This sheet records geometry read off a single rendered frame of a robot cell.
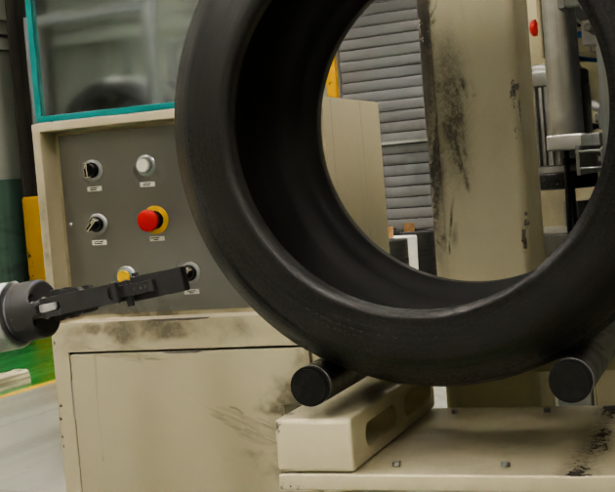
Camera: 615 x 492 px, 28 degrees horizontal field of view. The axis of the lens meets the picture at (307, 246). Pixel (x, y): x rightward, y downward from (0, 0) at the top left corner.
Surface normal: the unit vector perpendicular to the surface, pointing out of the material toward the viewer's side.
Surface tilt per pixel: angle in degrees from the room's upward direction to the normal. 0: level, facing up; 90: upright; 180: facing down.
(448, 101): 90
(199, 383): 90
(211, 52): 86
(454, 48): 90
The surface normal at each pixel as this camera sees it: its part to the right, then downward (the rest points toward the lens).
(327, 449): -0.34, 0.07
